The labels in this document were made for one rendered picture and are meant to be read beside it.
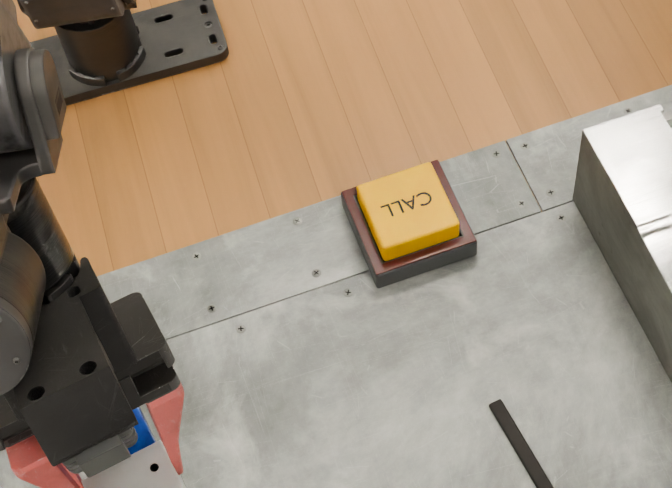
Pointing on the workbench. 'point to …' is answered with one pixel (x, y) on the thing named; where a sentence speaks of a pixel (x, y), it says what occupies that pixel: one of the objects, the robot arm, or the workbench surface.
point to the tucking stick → (520, 445)
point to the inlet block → (140, 464)
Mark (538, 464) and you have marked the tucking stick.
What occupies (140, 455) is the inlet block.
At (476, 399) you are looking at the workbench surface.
